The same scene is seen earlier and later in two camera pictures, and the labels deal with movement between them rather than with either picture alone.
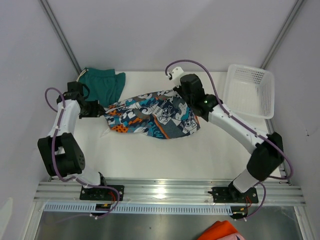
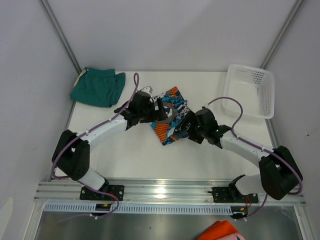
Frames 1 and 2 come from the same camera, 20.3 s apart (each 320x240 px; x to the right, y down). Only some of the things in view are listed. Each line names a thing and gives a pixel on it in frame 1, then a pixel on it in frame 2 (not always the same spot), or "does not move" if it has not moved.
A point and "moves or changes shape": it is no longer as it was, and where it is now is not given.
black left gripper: x=96 y=110 to x=155 y=111
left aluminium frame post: x=61 y=35 does not move
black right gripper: x=182 y=92 to x=186 y=122
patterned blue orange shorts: x=161 y=115 moves or changes shape
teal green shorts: x=105 y=85 does not move
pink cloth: x=234 y=236 does not move
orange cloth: x=219 y=229 does not move
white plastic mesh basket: x=249 y=91 does not move
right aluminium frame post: x=270 y=55 does not move
